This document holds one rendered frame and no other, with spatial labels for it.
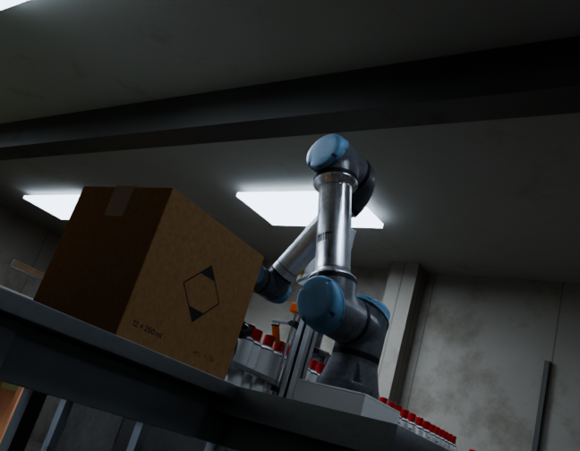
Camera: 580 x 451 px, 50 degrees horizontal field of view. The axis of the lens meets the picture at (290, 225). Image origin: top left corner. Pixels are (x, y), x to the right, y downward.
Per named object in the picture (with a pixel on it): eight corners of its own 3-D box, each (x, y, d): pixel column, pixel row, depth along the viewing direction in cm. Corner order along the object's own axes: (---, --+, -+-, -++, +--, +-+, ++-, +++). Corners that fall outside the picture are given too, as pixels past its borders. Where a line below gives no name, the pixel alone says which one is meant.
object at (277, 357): (260, 405, 194) (278, 343, 200) (272, 409, 190) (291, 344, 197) (250, 402, 190) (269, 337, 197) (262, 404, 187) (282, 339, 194)
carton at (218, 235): (138, 363, 133) (181, 249, 142) (224, 385, 119) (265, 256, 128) (23, 319, 110) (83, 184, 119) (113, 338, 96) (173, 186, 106)
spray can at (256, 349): (232, 395, 186) (252, 329, 193) (247, 400, 184) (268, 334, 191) (226, 392, 181) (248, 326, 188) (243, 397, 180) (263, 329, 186)
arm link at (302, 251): (376, 169, 181) (265, 292, 187) (355, 150, 174) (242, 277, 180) (398, 188, 172) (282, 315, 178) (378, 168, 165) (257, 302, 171)
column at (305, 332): (278, 427, 178) (337, 217, 200) (291, 430, 175) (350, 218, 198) (269, 423, 174) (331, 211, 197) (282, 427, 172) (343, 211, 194)
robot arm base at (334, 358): (340, 397, 157) (350, 359, 161) (389, 407, 147) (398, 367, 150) (302, 380, 148) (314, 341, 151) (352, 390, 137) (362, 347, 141)
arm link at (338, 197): (371, 341, 142) (371, 150, 170) (334, 319, 132) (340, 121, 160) (328, 349, 149) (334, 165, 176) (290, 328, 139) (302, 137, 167)
